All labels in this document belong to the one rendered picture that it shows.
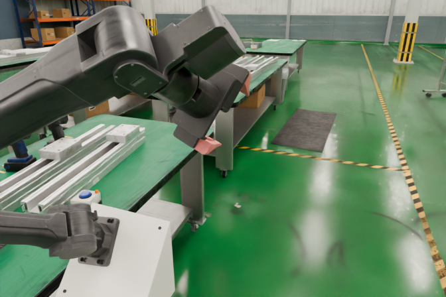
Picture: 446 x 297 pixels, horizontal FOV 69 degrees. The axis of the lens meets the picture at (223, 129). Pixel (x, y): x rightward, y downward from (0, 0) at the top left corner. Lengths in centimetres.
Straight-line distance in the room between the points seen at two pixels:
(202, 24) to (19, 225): 52
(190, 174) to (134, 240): 132
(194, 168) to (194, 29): 182
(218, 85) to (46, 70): 22
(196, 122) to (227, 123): 238
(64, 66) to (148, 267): 62
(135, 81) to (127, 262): 63
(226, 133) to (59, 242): 225
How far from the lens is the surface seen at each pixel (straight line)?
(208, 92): 43
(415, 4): 1073
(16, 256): 128
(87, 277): 96
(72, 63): 36
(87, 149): 182
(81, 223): 80
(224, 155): 297
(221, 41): 36
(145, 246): 88
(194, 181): 219
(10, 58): 554
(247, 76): 48
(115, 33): 34
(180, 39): 37
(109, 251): 92
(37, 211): 139
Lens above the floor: 152
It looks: 21 degrees down
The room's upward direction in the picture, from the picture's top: straight up
